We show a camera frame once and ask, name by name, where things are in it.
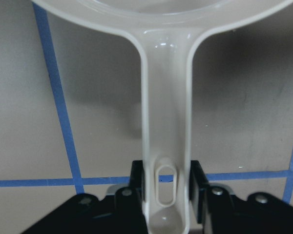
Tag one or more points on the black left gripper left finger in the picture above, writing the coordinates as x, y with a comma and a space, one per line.
120, 212

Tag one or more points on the beige plastic dustpan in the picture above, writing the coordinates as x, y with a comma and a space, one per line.
166, 34

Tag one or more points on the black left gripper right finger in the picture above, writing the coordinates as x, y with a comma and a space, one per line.
220, 211

